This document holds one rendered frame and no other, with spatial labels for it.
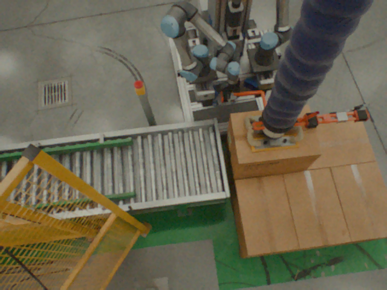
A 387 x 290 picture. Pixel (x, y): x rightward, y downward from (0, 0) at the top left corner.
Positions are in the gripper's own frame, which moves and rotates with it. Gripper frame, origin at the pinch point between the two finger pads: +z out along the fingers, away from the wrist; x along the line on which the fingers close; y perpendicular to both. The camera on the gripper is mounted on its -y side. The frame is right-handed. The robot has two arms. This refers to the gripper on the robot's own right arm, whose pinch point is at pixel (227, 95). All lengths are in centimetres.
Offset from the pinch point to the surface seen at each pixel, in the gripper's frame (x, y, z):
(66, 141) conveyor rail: 1, -136, 48
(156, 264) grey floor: -105, -75, 107
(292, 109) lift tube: -37, 29, -40
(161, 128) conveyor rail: 3, -54, 48
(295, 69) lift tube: -34, 22, -76
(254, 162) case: -48, 13, 15
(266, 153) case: -42.6, 22.2, 13.5
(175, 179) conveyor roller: -42, -47, 53
